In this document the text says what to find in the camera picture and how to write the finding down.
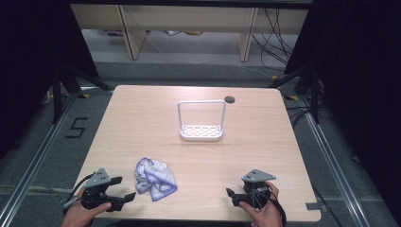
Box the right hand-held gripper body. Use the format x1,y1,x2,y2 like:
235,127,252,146
241,168,277,209

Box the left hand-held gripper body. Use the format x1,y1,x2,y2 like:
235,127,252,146
81,167,113,210

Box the white cloth with purple stripes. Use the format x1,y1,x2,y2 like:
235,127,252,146
134,157,178,202

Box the white plastic rack with handle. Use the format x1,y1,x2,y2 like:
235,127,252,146
177,99,227,142

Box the person's right hand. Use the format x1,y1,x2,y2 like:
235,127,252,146
238,181,284,227

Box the person's left hand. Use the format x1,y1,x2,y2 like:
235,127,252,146
61,187,113,227

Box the black tape on table corner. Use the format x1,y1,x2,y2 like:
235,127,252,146
305,201,322,212

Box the black metal stand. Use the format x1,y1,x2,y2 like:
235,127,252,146
268,66,322,125
51,64,115,125

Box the black curtain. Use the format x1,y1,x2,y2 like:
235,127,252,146
0,0,99,159
284,0,401,218

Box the beige wooden desk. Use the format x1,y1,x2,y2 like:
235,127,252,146
69,3,310,62

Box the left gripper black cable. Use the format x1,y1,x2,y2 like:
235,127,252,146
61,172,96,211

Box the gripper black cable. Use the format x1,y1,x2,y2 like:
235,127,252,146
267,188,288,227
61,172,96,211

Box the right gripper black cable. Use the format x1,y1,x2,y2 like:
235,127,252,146
267,188,288,227

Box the aluminium floor rail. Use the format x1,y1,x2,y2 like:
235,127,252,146
298,95,375,227
0,92,80,227

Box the black floor cables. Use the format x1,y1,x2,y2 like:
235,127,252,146
284,104,317,128

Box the thin black floor cable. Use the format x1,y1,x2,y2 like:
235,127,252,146
311,184,344,227

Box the bundle of black cables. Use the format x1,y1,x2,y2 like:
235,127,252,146
251,8,298,70

